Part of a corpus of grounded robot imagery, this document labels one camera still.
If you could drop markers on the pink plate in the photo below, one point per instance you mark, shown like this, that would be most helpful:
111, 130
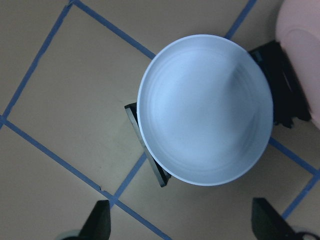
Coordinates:
298, 31

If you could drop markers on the blue plate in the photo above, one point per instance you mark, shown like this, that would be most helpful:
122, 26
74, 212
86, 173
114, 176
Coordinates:
205, 110

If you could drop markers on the black dish rack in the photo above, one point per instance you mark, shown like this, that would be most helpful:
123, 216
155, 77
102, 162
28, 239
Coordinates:
287, 94

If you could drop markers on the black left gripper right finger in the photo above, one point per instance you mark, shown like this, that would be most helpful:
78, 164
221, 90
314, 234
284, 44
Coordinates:
267, 224

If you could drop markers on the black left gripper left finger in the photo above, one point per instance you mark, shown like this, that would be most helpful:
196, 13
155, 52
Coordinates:
98, 224

